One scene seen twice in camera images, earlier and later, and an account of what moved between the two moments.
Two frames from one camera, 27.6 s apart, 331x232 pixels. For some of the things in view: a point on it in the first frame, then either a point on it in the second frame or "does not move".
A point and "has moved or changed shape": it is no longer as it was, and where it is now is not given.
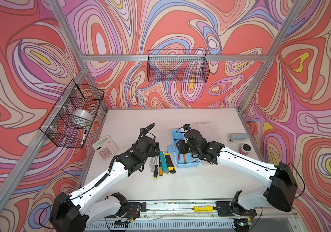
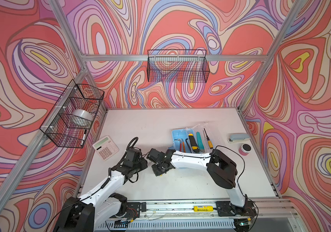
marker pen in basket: x=83 y=137 does not move
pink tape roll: x=245 y=149 does not move
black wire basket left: x=71 y=121 does not move
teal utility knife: x=163 y=162 has moved or changed shape
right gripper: x=181 y=147 to x=156 y=171
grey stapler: x=238 y=137 does not move
